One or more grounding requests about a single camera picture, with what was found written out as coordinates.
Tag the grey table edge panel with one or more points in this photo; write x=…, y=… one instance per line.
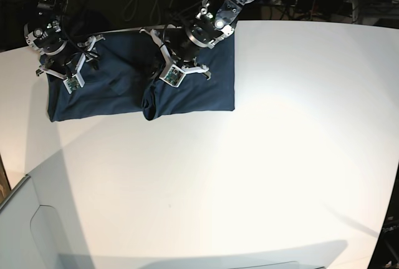
x=41, y=231

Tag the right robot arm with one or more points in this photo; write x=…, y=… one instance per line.
x=47, y=33

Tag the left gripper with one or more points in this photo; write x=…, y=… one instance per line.
x=177, y=49

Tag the dark blue T-shirt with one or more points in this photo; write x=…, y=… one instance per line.
x=126, y=82

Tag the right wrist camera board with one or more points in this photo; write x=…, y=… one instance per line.
x=74, y=82

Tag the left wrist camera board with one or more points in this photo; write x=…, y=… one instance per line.
x=172, y=75

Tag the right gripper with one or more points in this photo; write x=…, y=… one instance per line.
x=68, y=62

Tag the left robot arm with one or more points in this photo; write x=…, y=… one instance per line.
x=214, y=22

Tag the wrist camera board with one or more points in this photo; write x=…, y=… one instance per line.
x=74, y=82
x=172, y=75

